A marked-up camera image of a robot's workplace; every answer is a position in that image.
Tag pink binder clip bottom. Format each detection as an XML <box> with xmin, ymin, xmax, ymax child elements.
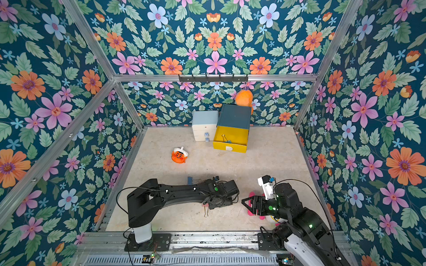
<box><xmin>204</xmin><ymin>206</ymin><xmax>209</xmax><ymax>218</ymax></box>

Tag yellow top drawer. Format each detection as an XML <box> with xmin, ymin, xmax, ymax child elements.
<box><xmin>213</xmin><ymin>126</ymin><xmax>249</xmax><ymax>153</ymax></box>

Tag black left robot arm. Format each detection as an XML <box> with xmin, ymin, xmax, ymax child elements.
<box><xmin>126</xmin><ymin>177</ymin><xmax>240</xmax><ymax>244</ymax></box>

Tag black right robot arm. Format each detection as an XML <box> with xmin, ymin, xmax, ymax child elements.
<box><xmin>241</xmin><ymin>182</ymin><xmax>350</xmax><ymax>266</ymax></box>

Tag dark teal drawer cabinet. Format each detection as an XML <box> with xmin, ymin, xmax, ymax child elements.
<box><xmin>217</xmin><ymin>104</ymin><xmax>251</xmax><ymax>129</ymax></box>

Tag pink striped plush doll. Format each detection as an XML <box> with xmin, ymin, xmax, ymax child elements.
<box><xmin>246</xmin><ymin>191</ymin><xmax>267</xmax><ymax>222</ymax></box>

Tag orange tiger toy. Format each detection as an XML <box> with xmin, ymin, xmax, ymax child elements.
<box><xmin>172</xmin><ymin>147</ymin><xmax>189</xmax><ymax>164</ymax></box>

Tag light blue white mini drawers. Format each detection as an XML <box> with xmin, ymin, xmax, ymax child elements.
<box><xmin>191</xmin><ymin>110</ymin><xmax>219</xmax><ymax>142</ymax></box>

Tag orange plush ball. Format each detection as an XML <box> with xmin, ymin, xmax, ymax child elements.
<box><xmin>235</xmin><ymin>90</ymin><xmax>253</xmax><ymax>107</ymax></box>

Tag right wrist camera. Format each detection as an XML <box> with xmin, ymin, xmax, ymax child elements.
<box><xmin>257</xmin><ymin>175</ymin><xmax>275</xmax><ymax>200</ymax></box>

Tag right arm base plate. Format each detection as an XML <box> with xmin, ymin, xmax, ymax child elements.
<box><xmin>257</xmin><ymin>232</ymin><xmax>285</xmax><ymax>251</ymax></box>

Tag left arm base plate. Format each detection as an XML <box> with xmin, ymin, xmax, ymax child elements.
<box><xmin>124</xmin><ymin>233</ymin><xmax>172</xmax><ymax>252</ymax></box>

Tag black hook rail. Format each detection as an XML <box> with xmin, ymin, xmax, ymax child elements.
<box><xmin>178</xmin><ymin>74</ymin><xmax>249</xmax><ymax>83</ymax></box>

